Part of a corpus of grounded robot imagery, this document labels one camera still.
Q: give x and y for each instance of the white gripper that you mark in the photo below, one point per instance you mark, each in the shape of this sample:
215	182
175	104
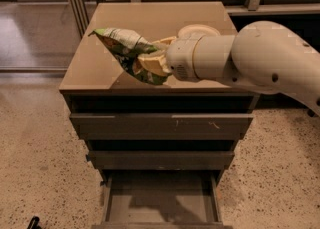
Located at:
180	58

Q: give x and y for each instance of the green rice chip bag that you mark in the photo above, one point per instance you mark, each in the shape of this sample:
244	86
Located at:
126	46

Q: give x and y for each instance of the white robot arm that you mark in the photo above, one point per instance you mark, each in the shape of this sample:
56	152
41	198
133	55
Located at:
263	57

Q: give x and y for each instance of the grey drawer cabinet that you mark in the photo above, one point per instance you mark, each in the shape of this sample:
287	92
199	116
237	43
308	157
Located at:
161	150

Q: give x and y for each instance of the top grey drawer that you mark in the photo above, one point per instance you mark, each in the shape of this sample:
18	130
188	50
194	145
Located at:
160	126

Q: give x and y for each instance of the middle grey drawer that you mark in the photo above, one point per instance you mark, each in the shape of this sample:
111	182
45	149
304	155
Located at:
161	160

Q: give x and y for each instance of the bottom grey open drawer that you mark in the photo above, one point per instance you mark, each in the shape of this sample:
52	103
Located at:
161	200

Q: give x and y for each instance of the white paper bowl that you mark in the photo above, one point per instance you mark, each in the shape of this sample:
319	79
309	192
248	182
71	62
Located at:
199	29

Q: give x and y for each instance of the black object on floor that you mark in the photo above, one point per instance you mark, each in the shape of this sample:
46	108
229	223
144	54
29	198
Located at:
34	223

